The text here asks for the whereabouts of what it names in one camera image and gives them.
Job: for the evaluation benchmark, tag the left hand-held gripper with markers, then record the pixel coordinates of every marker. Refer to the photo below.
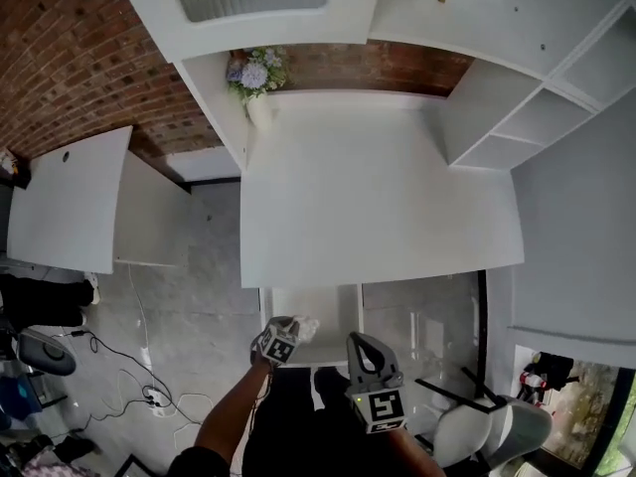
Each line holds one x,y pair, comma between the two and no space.
278,348

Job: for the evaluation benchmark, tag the white and grey chair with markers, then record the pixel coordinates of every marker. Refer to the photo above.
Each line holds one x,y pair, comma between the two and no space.
487,425

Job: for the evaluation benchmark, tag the black bag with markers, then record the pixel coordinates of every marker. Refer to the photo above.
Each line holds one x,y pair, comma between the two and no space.
556,368

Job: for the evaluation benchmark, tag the person's left forearm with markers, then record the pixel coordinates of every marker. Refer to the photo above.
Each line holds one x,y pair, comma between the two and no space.
233,410

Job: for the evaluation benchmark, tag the person's right forearm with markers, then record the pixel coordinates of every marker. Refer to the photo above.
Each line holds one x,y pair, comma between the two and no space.
415,452

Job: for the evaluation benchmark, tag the person's black clothing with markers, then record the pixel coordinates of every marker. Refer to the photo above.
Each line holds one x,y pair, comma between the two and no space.
308,425

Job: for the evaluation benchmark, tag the grey round floor appliance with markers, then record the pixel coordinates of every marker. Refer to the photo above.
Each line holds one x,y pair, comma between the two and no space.
47,353

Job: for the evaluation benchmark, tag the black-framed window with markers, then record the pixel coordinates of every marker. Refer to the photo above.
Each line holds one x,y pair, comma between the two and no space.
591,415

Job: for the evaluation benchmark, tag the white vase with flowers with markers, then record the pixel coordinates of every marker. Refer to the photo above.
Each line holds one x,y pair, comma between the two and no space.
258,80

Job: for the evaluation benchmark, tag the white hutch desk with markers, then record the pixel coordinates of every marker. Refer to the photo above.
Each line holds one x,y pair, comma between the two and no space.
377,182

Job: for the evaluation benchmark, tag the plain white desk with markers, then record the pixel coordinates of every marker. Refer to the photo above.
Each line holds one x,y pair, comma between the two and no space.
69,206

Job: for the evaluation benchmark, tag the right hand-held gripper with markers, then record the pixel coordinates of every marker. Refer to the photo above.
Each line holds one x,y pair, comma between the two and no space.
382,408

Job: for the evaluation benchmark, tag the white cloth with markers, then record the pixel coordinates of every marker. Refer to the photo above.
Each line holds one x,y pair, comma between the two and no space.
308,330

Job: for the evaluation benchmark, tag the white power strip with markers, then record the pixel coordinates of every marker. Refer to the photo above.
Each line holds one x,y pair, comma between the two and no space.
156,400

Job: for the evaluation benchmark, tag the red and white bottle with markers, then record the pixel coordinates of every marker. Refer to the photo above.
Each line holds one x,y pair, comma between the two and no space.
532,376

